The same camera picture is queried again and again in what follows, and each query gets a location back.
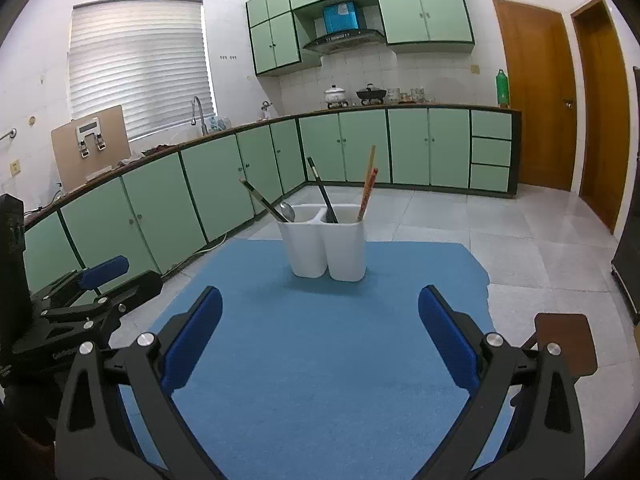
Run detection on black plastic spoon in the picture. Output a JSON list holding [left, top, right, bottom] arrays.
[[239, 178, 288, 223]]

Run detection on black chopstick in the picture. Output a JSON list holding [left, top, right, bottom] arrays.
[[307, 156, 338, 224]]

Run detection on red patterned chopstick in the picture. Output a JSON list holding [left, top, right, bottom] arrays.
[[357, 168, 378, 222]]

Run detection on light bamboo chopstick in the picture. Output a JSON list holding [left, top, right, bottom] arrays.
[[363, 144, 376, 186]]

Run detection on metal spoon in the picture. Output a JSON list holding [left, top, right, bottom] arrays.
[[279, 202, 295, 222]]

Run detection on green lower kitchen cabinets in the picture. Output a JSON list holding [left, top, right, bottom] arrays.
[[24, 105, 522, 290]]

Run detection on brown wooden stool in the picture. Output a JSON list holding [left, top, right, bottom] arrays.
[[522, 312, 598, 379]]

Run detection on brown board with device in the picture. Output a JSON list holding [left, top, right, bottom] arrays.
[[51, 105, 131, 193]]

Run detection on chrome sink faucet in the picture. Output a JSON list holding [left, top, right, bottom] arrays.
[[191, 96, 208, 136]]

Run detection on white twin utensil holder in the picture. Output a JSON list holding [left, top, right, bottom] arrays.
[[277, 204, 367, 283]]

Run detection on black glass cabinet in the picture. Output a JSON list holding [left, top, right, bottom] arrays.
[[610, 65, 640, 326]]

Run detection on blue table mat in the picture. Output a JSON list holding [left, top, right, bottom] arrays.
[[119, 237, 516, 480]]

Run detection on white window blind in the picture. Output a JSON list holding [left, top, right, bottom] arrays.
[[68, 0, 216, 139]]

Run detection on white cooking pot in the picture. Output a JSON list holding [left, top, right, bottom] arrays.
[[324, 84, 348, 110]]

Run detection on black wok pan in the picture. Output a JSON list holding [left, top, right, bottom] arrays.
[[356, 84, 387, 106]]

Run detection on right wooden door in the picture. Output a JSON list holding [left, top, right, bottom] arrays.
[[572, 0, 630, 231]]

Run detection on wooden door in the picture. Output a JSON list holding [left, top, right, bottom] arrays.
[[494, 0, 577, 191], [572, 0, 630, 231]]

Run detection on black range hood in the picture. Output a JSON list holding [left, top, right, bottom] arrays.
[[304, 29, 386, 55]]

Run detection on glass jars on counter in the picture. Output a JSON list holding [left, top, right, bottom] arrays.
[[387, 87, 426, 104]]

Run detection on blue box above hood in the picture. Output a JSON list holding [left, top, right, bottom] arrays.
[[322, 1, 363, 34]]

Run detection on green thermos bottle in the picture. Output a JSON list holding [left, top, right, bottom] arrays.
[[496, 70, 510, 107]]

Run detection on left wooden door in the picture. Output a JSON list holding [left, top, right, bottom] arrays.
[[494, 0, 577, 191]]

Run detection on green upper wall cabinets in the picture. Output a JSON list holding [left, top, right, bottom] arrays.
[[246, 0, 475, 76]]

